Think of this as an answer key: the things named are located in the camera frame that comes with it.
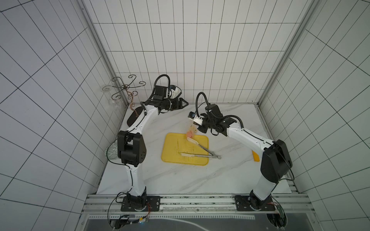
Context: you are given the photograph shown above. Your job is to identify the clear yellow resealable bag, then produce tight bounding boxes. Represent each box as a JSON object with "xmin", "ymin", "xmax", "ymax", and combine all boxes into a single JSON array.
[{"xmin": 186, "ymin": 123, "xmax": 198, "ymax": 139}]

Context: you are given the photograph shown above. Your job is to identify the white metal tongs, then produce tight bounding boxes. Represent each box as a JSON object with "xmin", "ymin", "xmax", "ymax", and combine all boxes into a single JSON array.
[{"xmin": 180, "ymin": 137, "xmax": 222, "ymax": 159}]

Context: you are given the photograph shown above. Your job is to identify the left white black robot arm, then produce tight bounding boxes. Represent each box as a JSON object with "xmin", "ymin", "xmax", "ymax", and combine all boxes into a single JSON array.
[{"xmin": 117, "ymin": 97, "xmax": 189, "ymax": 210}]

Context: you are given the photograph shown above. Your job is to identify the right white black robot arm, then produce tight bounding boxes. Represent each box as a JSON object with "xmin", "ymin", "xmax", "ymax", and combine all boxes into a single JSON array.
[{"xmin": 194, "ymin": 114, "xmax": 293, "ymax": 211}]

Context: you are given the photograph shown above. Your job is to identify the yellow plastic tray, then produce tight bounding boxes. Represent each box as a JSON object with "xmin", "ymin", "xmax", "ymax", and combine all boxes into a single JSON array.
[{"xmin": 161, "ymin": 133, "xmax": 209, "ymax": 166}]

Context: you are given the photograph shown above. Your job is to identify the metal cup hanger stand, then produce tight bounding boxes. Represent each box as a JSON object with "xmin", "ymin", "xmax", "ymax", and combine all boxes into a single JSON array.
[{"xmin": 111, "ymin": 74, "xmax": 146, "ymax": 127}]

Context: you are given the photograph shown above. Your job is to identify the small yellow block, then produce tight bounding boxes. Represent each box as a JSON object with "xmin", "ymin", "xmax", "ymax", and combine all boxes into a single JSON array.
[{"xmin": 252, "ymin": 151, "xmax": 260, "ymax": 162}]

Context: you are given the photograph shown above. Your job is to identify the clear glass cup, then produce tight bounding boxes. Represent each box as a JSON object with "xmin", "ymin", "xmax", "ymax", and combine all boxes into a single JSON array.
[{"xmin": 101, "ymin": 85, "xmax": 121, "ymax": 109}]

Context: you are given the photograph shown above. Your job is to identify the green patterned glass bowl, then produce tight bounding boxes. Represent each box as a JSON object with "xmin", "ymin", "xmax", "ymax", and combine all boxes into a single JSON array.
[{"xmin": 105, "ymin": 142, "xmax": 118, "ymax": 160}]

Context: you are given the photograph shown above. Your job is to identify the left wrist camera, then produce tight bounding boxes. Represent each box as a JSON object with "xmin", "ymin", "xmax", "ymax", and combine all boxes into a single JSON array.
[{"xmin": 153, "ymin": 85, "xmax": 168, "ymax": 101}]

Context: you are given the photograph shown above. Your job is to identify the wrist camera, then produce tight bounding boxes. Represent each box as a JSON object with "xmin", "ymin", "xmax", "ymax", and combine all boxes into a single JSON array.
[
  {"xmin": 205, "ymin": 104, "xmax": 223, "ymax": 118},
  {"xmin": 153, "ymin": 85, "xmax": 168, "ymax": 101}
]

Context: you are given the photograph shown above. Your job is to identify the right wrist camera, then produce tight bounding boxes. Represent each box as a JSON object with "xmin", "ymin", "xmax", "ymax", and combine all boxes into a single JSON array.
[{"xmin": 205, "ymin": 104, "xmax": 223, "ymax": 118}]

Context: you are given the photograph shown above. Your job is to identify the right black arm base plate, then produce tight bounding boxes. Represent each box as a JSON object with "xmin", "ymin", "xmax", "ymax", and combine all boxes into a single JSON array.
[{"xmin": 234, "ymin": 195, "xmax": 276, "ymax": 212}]

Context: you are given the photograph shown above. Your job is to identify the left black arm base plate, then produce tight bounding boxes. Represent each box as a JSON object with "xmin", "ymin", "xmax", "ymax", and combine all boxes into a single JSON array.
[{"xmin": 120, "ymin": 195, "xmax": 161, "ymax": 212}]

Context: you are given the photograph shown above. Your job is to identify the aluminium mounting rail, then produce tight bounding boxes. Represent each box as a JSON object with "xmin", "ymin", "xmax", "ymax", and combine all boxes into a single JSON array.
[{"xmin": 82, "ymin": 193, "xmax": 314, "ymax": 216}]

